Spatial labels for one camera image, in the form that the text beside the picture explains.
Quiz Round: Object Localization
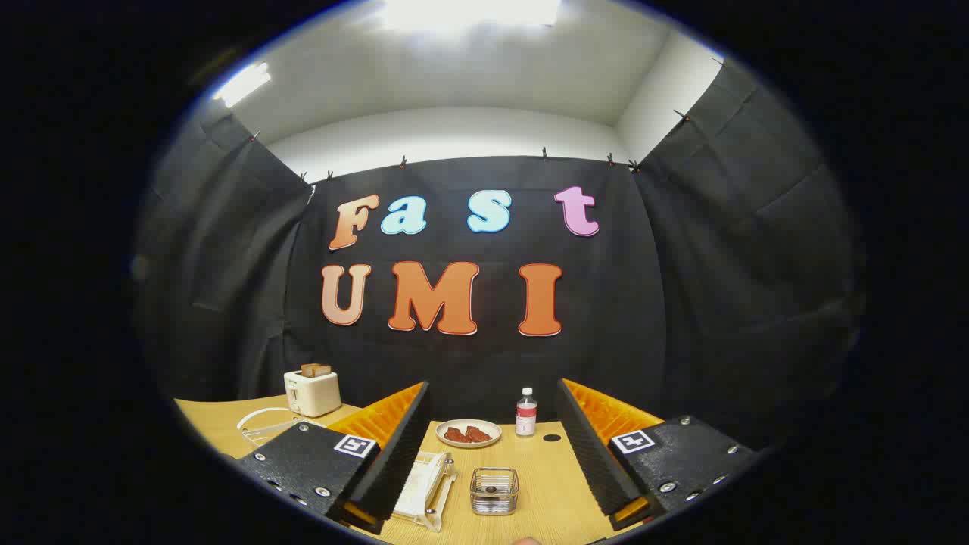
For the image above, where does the white plate with meat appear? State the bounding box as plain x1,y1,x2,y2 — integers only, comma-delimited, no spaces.
436,419,503,450

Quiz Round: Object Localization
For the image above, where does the metal wire basket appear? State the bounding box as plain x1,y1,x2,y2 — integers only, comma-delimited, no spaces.
469,467,520,517

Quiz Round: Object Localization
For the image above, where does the white toaster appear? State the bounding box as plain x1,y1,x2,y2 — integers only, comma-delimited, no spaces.
284,369,342,418

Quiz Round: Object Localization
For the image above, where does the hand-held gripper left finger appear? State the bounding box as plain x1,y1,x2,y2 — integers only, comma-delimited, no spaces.
236,381,434,537

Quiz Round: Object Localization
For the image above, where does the white wire dish rack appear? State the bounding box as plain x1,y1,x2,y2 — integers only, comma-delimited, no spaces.
237,407,458,533

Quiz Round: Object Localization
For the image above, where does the clear bottle with red label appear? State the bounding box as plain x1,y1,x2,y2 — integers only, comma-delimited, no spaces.
516,388,538,438

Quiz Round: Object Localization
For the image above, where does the ceiling light panel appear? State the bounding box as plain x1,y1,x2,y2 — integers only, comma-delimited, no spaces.
212,62,272,108
379,0,561,31

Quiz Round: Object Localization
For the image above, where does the black backdrop cloth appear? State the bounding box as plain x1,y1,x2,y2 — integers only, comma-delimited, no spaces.
132,61,864,455

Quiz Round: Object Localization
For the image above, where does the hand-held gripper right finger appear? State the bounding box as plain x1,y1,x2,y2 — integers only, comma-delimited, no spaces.
556,378,760,531

